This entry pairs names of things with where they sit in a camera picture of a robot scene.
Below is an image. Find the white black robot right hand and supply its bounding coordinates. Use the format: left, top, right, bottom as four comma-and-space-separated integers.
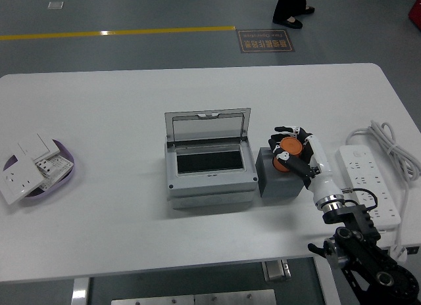
268, 126, 345, 206

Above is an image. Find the orange cylinder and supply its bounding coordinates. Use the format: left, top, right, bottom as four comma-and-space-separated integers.
274, 137, 303, 173

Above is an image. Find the grey enclosure box clear lid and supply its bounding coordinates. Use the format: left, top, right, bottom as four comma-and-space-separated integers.
163, 107, 259, 210

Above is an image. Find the grey cube with round hole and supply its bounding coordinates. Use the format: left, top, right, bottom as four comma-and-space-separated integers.
255, 146, 305, 198

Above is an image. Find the white table leg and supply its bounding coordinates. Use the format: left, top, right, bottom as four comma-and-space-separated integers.
70, 277, 90, 305
312, 256, 341, 305

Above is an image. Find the brown floor sign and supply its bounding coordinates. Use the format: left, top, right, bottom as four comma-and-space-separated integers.
237, 29, 295, 53

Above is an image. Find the person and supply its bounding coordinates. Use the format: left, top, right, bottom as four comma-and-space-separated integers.
272, 0, 316, 30

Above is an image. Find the red object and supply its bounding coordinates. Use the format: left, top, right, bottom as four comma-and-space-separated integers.
407, 0, 421, 23

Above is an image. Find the yellow floor tape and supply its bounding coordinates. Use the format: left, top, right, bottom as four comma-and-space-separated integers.
0, 25, 236, 41

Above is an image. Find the purple tray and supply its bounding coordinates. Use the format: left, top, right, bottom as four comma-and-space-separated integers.
3, 139, 76, 206

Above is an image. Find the white perforated panel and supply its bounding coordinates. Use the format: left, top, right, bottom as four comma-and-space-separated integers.
39, 153, 73, 191

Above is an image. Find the small white socket module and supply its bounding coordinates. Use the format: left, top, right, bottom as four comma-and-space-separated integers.
34, 158, 55, 177

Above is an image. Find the white power cord with plug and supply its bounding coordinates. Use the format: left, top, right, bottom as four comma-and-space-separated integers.
345, 120, 421, 263

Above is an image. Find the grey metal table bracket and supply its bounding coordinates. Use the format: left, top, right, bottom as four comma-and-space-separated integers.
262, 259, 292, 282

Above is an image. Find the grey metal base plate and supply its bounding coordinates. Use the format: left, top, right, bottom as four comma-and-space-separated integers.
111, 289, 277, 305

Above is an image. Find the white wall switch plate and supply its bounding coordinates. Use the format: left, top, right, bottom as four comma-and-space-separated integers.
9, 132, 62, 163

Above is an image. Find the white wall socket plate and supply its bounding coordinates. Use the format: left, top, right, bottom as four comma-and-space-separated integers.
0, 155, 45, 206

